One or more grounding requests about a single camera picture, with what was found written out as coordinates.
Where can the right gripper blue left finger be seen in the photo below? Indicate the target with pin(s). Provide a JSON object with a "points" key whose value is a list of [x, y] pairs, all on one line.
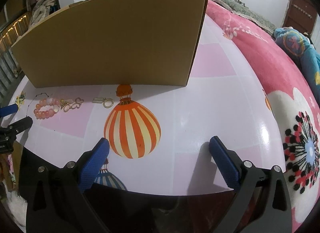
{"points": [[55, 199]]}

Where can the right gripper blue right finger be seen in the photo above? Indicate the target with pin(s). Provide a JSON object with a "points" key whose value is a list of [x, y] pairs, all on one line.
{"points": [[271, 212]]}

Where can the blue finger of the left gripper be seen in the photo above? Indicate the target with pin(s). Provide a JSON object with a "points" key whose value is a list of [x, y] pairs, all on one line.
{"points": [[8, 110]]}

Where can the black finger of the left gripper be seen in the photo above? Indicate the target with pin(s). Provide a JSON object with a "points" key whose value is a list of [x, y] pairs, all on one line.
{"points": [[21, 125]]}

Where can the gold butterfly charm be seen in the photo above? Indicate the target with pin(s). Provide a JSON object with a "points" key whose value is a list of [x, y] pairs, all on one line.
{"points": [[69, 104]]}

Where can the metal stair railing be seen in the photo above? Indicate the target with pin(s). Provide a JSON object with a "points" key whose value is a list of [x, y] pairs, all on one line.
{"points": [[10, 69]]}

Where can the red floral blanket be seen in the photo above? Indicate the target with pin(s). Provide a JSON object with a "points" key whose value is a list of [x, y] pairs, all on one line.
{"points": [[293, 105]]}

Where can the brown cardboard box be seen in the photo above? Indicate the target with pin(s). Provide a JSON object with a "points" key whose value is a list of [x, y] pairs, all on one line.
{"points": [[100, 42]]}

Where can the blue patterned quilt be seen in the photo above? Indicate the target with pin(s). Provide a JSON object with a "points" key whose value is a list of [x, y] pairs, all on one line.
{"points": [[303, 54]]}

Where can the brown wooden door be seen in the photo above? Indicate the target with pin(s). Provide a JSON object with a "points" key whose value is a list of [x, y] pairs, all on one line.
{"points": [[301, 15]]}

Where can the grey green blanket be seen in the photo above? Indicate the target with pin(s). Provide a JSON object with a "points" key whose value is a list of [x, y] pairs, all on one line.
{"points": [[248, 14]]}

